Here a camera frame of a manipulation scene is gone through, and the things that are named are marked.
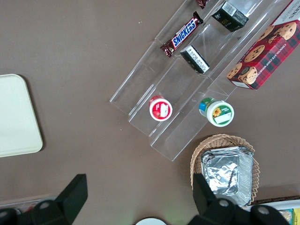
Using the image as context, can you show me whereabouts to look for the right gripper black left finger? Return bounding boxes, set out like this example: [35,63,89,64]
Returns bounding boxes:
[22,173,89,225]

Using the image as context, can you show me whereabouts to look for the clear acrylic bottle rack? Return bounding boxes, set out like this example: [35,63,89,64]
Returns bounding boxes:
[0,198,56,213]

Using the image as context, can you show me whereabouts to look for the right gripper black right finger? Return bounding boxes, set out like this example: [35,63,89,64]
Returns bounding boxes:
[189,173,249,225]

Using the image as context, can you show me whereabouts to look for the white snack bin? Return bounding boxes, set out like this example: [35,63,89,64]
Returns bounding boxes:
[252,195,300,225]

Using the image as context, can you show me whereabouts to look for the red chocolate chip cookie box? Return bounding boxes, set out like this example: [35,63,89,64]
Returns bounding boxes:
[226,0,300,90]

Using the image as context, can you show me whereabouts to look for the small black box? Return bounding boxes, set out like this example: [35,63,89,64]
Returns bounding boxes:
[211,0,250,33]
[180,45,210,75]

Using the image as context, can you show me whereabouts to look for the clear acrylic stepped shelf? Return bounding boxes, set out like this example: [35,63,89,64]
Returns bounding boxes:
[109,0,300,163]

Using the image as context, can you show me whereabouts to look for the cream plastic tray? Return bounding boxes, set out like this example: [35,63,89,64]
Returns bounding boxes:
[0,74,44,158]

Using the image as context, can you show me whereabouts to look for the stacked aluminium foil trays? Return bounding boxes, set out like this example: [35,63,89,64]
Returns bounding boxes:
[200,146,254,207]

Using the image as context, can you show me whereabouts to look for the green lid yogurt cup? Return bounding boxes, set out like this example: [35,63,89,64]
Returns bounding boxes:
[198,97,235,128]

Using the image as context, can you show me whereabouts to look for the red lid yogurt cup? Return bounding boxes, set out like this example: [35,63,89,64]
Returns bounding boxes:
[148,94,173,122]

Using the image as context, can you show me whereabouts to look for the Snickers chocolate bar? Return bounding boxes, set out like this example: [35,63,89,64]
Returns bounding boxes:
[195,0,213,10]
[160,11,204,58]

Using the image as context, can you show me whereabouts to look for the light wicker basket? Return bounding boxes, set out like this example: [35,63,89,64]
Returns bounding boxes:
[190,134,261,207]

